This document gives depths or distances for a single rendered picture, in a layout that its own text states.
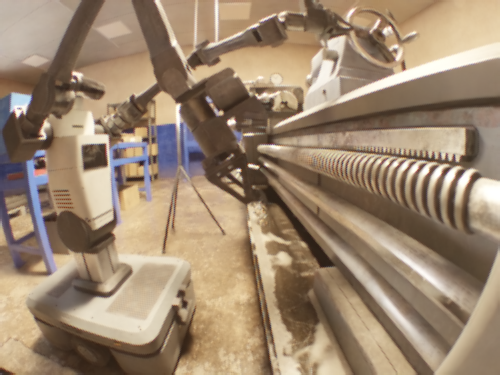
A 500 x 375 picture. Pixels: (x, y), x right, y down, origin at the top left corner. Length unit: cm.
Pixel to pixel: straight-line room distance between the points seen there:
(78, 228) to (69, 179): 16
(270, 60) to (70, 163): 554
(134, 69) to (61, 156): 576
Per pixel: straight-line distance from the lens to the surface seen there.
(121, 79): 655
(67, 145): 76
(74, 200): 78
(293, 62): 606
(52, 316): 95
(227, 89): 39
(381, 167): 21
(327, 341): 45
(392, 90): 31
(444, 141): 24
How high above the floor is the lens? 75
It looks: 11 degrees down
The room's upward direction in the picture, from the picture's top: 2 degrees counter-clockwise
